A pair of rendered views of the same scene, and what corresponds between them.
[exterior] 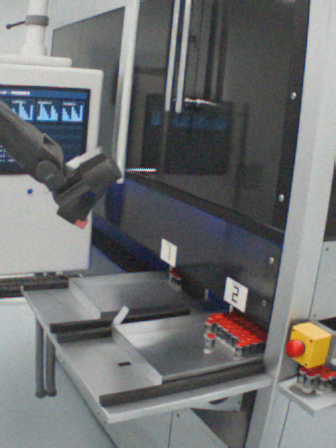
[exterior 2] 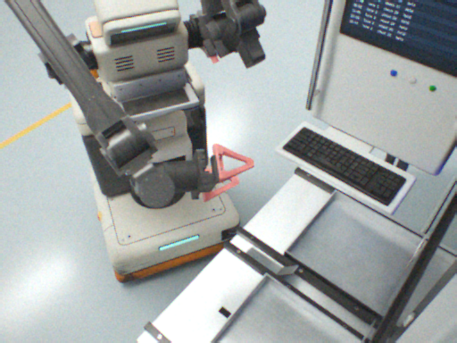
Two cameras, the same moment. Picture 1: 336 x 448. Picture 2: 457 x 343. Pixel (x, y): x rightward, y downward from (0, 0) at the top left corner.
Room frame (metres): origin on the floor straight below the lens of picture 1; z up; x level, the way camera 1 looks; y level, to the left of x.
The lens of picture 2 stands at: (0.89, -0.30, 1.82)
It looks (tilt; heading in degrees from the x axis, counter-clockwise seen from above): 48 degrees down; 69
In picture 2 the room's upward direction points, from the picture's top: straight up
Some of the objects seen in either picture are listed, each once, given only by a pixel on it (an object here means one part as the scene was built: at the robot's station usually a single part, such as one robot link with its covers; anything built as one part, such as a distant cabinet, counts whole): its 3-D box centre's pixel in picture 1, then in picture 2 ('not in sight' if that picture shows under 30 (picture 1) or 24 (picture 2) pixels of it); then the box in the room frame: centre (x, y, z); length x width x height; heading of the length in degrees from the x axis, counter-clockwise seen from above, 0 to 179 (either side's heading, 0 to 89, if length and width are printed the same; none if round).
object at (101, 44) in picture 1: (96, 83); not in sight; (2.10, 0.34, 1.50); 0.49 x 0.01 x 0.59; 30
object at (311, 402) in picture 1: (317, 391); not in sight; (0.97, -0.37, 0.87); 0.14 x 0.13 x 0.02; 120
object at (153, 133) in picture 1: (156, 84); not in sight; (1.64, 0.08, 1.50); 0.47 x 0.01 x 0.59; 30
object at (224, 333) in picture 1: (228, 336); not in sight; (1.16, -0.18, 0.91); 0.18 x 0.02 x 0.05; 30
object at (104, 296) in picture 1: (137, 294); (367, 256); (1.42, 0.07, 0.90); 0.34 x 0.26 x 0.04; 120
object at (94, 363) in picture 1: (140, 329); (306, 293); (1.23, 0.04, 0.87); 0.70 x 0.48 x 0.02; 30
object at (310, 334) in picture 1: (311, 344); not in sight; (0.96, -0.33, 0.99); 0.08 x 0.07 x 0.07; 120
